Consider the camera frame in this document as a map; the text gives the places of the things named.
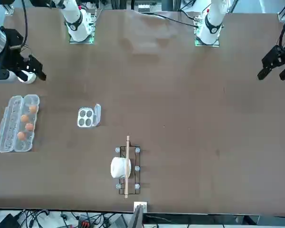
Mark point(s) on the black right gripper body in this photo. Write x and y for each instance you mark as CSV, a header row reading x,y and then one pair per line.
x,y
13,40

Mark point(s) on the brown egg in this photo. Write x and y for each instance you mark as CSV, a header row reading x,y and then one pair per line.
x,y
29,126
32,109
25,118
21,135

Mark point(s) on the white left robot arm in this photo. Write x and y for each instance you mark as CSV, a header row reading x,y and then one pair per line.
x,y
212,21

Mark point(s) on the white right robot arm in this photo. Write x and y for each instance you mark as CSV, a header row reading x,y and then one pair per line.
x,y
78,26

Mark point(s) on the transparent twelve-slot egg tray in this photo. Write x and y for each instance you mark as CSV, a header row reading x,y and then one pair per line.
x,y
7,133

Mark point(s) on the white four-slot egg tray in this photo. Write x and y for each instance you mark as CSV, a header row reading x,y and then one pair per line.
x,y
97,116

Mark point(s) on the white bowl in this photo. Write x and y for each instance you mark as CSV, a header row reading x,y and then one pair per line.
x,y
26,77

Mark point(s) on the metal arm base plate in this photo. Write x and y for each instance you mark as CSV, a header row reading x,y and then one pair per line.
x,y
196,41
93,35

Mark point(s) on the aluminium camera post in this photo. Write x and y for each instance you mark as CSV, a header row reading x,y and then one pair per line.
x,y
139,213

